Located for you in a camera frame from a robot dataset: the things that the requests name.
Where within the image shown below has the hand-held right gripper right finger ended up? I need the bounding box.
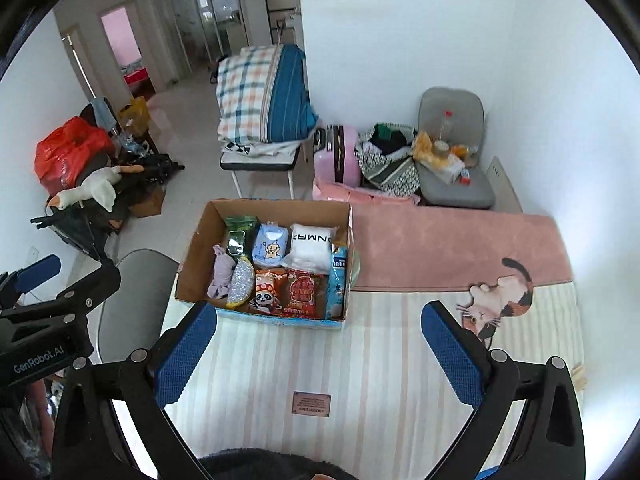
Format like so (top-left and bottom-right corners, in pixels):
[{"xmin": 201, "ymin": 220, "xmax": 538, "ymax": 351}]
[{"xmin": 420, "ymin": 301, "xmax": 586, "ymax": 480}]

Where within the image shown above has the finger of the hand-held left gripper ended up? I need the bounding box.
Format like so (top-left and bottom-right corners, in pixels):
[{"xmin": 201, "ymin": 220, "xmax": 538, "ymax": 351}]
[
  {"xmin": 0, "ymin": 261, "xmax": 122, "ymax": 341},
  {"xmin": 0, "ymin": 254, "xmax": 62, "ymax": 306}
]

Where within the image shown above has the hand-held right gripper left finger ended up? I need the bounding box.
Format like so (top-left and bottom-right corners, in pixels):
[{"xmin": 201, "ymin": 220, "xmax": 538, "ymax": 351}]
[{"xmin": 51, "ymin": 301, "xmax": 218, "ymax": 480}]

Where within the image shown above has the purple scrunchie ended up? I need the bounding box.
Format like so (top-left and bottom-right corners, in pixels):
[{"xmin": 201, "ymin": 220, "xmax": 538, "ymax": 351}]
[{"xmin": 206, "ymin": 244, "xmax": 238, "ymax": 301}]

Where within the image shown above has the silver yellow pouch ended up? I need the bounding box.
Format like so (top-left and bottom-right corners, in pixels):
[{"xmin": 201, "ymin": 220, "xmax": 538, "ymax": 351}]
[{"xmin": 225, "ymin": 255, "xmax": 256, "ymax": 309}]

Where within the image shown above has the orange panda snack packet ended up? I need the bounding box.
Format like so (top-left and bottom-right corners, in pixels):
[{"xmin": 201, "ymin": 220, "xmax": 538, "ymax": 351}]
[{"xmin": 248, "ymin": 269, "xmax": 288, "ymax": 316}]

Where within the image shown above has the cardboard box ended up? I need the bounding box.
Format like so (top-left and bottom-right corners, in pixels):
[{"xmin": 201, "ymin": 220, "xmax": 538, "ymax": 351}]
[{"xmin": 174, "ymin": 199, "xmax": 361, "ymax": 330}]

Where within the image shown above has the green wet wipes packet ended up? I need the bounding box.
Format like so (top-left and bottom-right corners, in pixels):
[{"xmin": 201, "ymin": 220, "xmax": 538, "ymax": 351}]
[{"xmin": 223, "ymin": 216, "xmax": 258, "ymax": 261}]

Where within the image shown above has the blue long snack packet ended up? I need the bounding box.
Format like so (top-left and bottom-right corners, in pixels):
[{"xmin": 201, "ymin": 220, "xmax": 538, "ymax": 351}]
[{"xmin": 325, "ymin": 242, "xmax": 350, "ymax": 321}]

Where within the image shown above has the red snack packet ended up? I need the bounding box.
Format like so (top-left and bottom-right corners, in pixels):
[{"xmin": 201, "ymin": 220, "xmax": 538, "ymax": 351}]
[{"xmin": 281, "ymin": 269, "xmax": 326, "ymax": 320}]

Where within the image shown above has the light blue tissue packet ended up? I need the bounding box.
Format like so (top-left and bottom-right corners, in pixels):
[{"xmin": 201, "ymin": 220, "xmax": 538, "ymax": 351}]
[{"xmin": 251, "ymin": 222, "xmax": 291, "ymax": 268}]

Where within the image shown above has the white soft packet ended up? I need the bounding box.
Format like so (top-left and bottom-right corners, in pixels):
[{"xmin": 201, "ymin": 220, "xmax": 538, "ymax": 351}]
[{"xmin": 282, "ymin": 222, "xmax": 341, "ymax": 275}]

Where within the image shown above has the grey plastic chair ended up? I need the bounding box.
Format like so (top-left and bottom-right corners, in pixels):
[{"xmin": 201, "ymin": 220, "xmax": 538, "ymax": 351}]
[{"xmin": 97, "ymin": 250, "xmax": 181, "ymax": 363}]

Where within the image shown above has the black folded stand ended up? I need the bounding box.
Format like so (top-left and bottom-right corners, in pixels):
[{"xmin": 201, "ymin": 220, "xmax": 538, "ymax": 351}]
[{"xmin": 30, "ymin": 205, "xmax": 123, "ymax": 261}]

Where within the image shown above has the white goose plush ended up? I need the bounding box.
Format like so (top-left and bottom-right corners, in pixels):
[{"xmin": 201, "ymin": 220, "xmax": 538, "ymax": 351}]
[{"xmin": 54, "ymin": 166, "xmax": 146, "ymax": 213}]

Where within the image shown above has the brown floor carton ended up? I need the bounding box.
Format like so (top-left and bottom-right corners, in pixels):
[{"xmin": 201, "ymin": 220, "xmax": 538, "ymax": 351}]
[{"xmin": 131, "ymin": 187, "xmax": 167, "ymax": 218}]

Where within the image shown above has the red plastic bag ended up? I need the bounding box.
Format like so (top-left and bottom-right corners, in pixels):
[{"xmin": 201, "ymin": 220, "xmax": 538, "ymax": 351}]
[{"xmin": 34, "ymin": 116, "xmax": 116, "ymax": 196}]

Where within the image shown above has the person's dark fleece clothing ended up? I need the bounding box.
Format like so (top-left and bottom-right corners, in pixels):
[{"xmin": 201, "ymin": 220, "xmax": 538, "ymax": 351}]
[{"xmin": 197, "ymin": 449, "xmax": 361, "ymax": 480}]

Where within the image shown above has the black equipment pile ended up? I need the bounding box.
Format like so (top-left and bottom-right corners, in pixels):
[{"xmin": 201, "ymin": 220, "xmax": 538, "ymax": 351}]
[{"xmin": 112, "ymin": 152, "xmax": 186, "ymax": 196}]

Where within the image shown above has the light blue cloth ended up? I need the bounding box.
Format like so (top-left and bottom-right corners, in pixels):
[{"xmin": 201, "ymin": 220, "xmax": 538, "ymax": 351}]
[{"xmin": 92, "ymin": 97, "xmax": 118, "ymax": 133}]

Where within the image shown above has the white leaning board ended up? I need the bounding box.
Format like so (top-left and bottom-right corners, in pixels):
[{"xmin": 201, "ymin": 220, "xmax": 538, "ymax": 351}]
[{"xmin": 485, "ymin": 156, "xmax": 523, "ymax": 213}]

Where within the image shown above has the pink folded cloth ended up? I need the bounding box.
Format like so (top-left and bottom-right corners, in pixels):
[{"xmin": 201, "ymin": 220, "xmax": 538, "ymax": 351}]
[{"xmin": 312, "ymin": 180, "xmax": 421, "ymax": 207}]

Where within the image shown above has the yellow shopping bag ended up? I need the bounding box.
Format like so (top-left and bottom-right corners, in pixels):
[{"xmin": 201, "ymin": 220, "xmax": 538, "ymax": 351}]
[{"xmin": 117, "ymin": 96, "xmax": 151, "ymax": 136}]

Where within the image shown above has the white tissue pack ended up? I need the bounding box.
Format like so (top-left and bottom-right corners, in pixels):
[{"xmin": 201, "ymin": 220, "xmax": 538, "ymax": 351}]
[{"xmin": 430, "ymin": 155, "xmax": 466, "ymax": 183}]

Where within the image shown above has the patterned tote bag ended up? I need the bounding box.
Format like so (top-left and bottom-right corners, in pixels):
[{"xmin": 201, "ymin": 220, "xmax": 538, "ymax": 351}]
[{"xmin": 356, "ymin": 122, "xmax": 421, "ymax": 197}]

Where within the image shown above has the yellow plastic snack bag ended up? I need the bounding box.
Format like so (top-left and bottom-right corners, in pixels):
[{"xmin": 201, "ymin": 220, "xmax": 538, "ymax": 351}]
[{"xmin": 412, "ymin": 131, "xmax": 443, "ymax": 168}]

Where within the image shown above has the white metal leg bench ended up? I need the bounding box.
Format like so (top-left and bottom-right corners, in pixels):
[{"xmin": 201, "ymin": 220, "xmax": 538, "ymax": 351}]
[{"xmin": 220, "ymin": 142, "xmax": 303, "ymax": 200}]

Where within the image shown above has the red covered bed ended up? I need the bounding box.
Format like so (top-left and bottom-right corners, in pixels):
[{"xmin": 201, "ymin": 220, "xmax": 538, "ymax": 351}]
[{"xmin": 119, "ymin": 62, "xmax": 151, "ymax": 86}]

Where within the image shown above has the white black patterned cloth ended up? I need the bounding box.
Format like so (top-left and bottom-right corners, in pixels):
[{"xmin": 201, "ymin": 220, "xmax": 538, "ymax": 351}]
[{"xmin": 220, "ymin": 137, "xmax": 303, "ymax": 158}]

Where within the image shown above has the pink suitcase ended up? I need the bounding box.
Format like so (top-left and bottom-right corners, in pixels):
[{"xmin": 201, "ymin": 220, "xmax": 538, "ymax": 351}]
[{"xmin": 312, "ymin": 124, "xmax": 361, "ymax": 188}]

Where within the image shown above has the clear bottle red cap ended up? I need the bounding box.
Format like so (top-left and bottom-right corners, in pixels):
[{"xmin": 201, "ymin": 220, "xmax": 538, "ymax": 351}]
[{"xmin": 437, "ymin": 109, "xmax": 456, "ymax": 143}]

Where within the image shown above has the grey cushioned chair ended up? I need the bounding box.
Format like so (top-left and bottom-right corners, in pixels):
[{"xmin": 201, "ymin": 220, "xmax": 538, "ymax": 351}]
[{"xmin": 416, "ymin": 87, "xmax": 496, "ymax": 209}]

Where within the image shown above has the plaid folded quilt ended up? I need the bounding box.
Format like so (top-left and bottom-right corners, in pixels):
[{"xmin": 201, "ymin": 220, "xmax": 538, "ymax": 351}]
[{"xmin": 216, "ymin": 45, "xmax": 286, "ymax": 143}]

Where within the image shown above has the blue folded quilt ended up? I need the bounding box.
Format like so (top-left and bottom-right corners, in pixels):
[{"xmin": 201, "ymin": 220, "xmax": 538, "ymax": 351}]
[{"xmin": 260, "ymin": 44, "xmax": 319, "ymax": 143}]

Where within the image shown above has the glass sliding door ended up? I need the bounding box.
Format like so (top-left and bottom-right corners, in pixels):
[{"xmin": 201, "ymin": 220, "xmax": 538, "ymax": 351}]
[{"xmin": 150, "ymin": 0, "xmax": 251, "ymax": 88}]

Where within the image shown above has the black metal rack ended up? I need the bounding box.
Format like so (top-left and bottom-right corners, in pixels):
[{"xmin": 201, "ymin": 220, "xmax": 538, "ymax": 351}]
[{"xmin": 260, "ymin": 0, "xmax": 301, "ymax": 43}]

